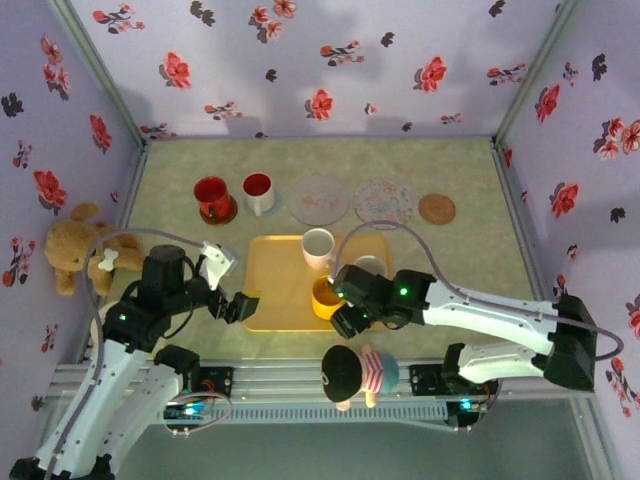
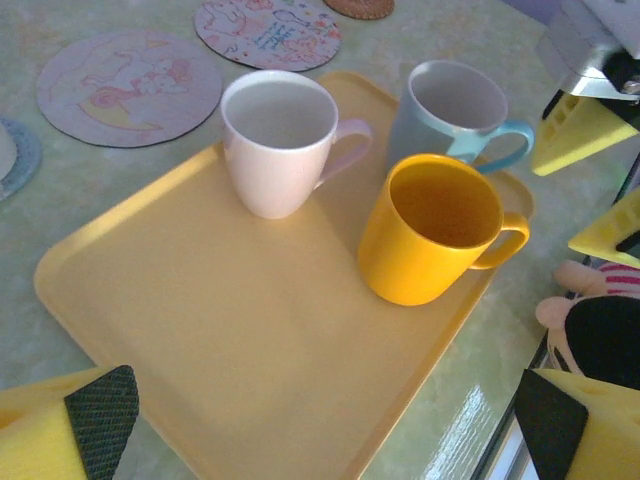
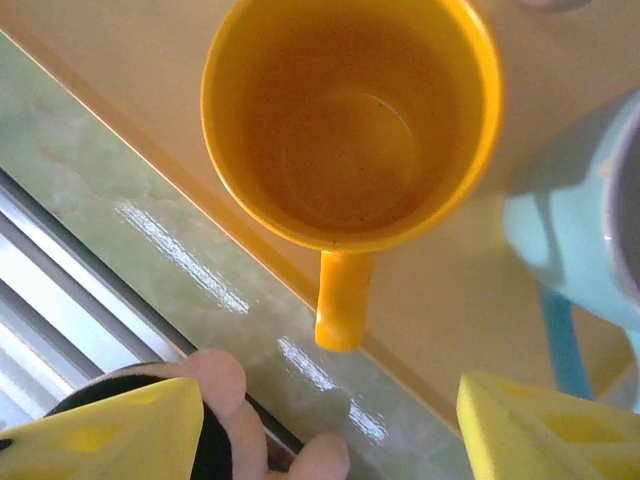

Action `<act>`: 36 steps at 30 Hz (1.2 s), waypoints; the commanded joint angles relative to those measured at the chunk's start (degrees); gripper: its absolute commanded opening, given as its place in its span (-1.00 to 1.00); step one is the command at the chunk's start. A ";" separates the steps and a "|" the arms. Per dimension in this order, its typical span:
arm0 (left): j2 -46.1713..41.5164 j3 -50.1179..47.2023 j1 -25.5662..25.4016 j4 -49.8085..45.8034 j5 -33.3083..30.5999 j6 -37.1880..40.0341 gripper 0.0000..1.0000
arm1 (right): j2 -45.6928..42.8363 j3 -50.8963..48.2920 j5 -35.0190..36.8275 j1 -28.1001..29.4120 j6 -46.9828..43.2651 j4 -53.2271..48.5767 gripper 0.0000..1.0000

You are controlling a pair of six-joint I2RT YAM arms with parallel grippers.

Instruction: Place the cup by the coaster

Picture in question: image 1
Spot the aluminium frame rail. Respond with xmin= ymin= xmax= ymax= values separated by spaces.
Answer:
xmin=142 ymin=133 xmax=501 ymax=145
xmin=492 ymin=142 xmax=554 ymax=301

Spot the aluminium corner post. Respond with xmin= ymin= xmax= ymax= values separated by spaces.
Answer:
xmin=49 ymin=0 xmax=150 ymax=147
xmin=493 ymin=0 xmax=584 ymax=147

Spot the grey left arm cable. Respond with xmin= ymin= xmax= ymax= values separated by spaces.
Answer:
xmin=47 ymin=227 xmax=209 ymax=476

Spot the grey right arm cable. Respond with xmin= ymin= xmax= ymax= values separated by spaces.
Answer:
xmin=329 ymin=219 xmax=626 ymax=361

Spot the round dark red coaster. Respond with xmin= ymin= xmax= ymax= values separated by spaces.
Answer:
xmin=198 ymin=194 xmax=239 ymax=226

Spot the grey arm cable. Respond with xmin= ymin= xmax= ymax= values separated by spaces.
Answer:
xmin=47 ymin=227 xmax=209 ymax=476
xmin=329 ymin=219 xmax=626 ymax=361

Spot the brown cork coaster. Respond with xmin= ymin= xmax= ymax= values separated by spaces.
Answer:
xmin=417 ymin=193 xmax=457 ymax=226

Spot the yellow plastic tray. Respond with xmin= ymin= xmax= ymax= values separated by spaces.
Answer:
xmin=243 ymin=233 xmax=392 ymax=333

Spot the brown teddy bear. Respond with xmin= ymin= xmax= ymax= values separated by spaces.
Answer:
xmin=43 ymin=201 xmax=147 ymax=297

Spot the yellow cup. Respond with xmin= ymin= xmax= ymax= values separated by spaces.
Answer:
xmin=310 ymin=275 xmax=347 ymax=321

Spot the round unicorn print coaster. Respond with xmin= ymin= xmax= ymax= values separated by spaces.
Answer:
xmin=288 ymin=175 xmax=351 ymax=226

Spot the white mug with red inside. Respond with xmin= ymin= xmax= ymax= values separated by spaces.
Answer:
xmin=242 ymin=172 xmax=277 ymax=217

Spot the thin looped wire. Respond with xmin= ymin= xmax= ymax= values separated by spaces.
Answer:
xmin=447 ymin=384 xmax=501 ymax=434
xmin=162 ymin=392 xmax=234 ymax=439

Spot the round floral cat print coaster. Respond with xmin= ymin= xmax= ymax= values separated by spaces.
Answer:
xmin=352 ymin=177 xmax=415 ymax=226

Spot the round blue coaster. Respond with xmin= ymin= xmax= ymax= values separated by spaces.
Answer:
xmin=249 ymin=189 xmax=284 ymax=219

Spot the plush doll with black hat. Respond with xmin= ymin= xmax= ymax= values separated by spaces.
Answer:
xmin=321 ymin=343 xmax=401 ymax=412

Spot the light blue mug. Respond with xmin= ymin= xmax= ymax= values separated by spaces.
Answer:
xmin=353 ymin=254 xmax=390 ymax=281

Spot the pale pink mug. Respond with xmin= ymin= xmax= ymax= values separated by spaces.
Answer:
xmin=301 ymin=227 xmax=337 ymax=271

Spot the wide aluminium base rail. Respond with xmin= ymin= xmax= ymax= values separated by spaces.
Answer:
xmin=47 ymin=362 xmax=596 ymax=401

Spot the white slotted cable duct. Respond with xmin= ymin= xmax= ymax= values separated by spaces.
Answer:
xmin=214 ymin=402 xmax=449 ymax=424

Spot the circuit board with light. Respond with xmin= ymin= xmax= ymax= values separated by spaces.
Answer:
xmin=448 ymin=396 xmax=487 ymax=415
xmin=165 ymin=398 xmax=212 ymax=420

